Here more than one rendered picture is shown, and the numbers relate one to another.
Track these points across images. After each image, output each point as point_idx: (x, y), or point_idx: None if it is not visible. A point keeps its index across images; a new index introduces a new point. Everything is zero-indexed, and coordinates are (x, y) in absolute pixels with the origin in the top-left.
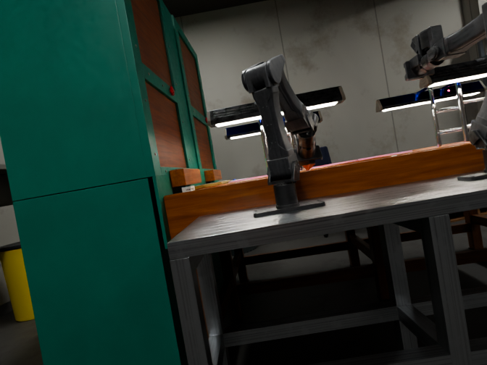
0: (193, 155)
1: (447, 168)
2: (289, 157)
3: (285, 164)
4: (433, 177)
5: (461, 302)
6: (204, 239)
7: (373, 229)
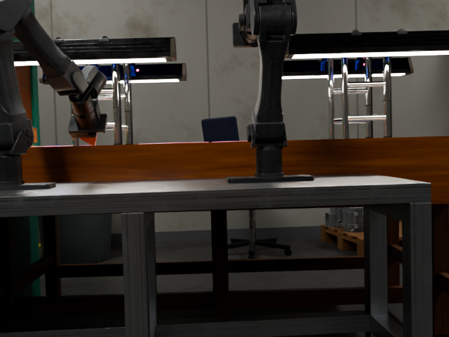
0: None
1: (248, 167)
2: (13, 124)
3: (7, 131)
4: (231, 176)
5: (145, 311)
6: None
7: (216, 243)
